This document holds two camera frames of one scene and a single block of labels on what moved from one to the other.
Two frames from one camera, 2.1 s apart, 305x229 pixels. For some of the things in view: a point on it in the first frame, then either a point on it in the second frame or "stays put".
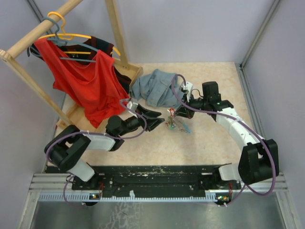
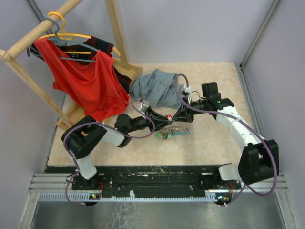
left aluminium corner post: (35, 8) stays put
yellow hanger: (69, 36) stays put
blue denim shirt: (156, 87) stays put
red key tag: (172, 111) → (169, 117)
